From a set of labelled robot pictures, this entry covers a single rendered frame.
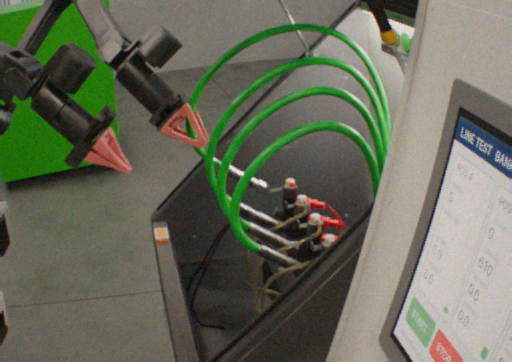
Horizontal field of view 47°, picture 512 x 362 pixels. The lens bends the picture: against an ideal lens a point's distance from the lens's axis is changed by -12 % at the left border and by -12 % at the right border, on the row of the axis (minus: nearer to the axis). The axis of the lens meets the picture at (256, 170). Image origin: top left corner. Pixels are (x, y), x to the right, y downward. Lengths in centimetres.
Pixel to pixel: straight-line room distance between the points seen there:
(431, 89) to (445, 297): 25
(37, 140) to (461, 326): 404
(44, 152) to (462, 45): 400
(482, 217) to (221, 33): 725
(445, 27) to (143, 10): 695
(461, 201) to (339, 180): 96
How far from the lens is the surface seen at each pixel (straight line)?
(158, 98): 112
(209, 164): 108
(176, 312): 119
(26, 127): 446
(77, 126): 101
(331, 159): 157
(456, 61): 71
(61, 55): 100
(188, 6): 767
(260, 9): 787
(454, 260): 66
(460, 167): 67
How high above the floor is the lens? 160
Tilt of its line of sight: 21 degrees down
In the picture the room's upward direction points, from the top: 3 degrees counter-clockwise
